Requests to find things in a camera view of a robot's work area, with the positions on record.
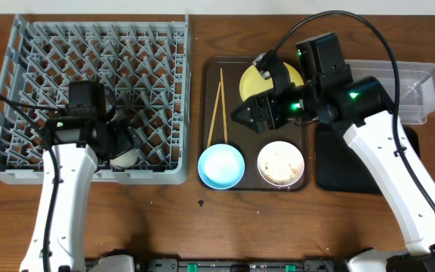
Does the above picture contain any grey plastic dishwasher rack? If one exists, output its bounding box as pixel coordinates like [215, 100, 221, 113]
[0, 15, 192, 185]

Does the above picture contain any clear plastic bin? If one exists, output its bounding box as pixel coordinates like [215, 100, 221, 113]
[346, 60, 435, 125]

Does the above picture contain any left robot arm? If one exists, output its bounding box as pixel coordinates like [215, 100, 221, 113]
[20, 81, 143, 271]

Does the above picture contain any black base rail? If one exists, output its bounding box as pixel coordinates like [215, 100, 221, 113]
[85, 249, 349, 272]

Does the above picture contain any light blue bowl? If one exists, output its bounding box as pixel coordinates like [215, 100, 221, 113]
[197, 144, 245, 190]

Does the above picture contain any white bowl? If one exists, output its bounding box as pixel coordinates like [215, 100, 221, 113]
[257, 141, 305, 187]

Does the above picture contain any black waste tray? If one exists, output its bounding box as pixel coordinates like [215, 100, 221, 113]
[314, 122, 421, 196]

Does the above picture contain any small white cup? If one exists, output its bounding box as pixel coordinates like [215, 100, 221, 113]
[110, 149, 138, 169]

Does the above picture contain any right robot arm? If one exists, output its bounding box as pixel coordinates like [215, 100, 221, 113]
[231, 33, 435, 271]

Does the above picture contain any yellow round plate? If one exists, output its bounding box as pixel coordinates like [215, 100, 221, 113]
[239, 63, 304, 101]

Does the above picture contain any dark brown serving tray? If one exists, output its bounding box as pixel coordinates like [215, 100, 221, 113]
[199, 56, 310, 192]

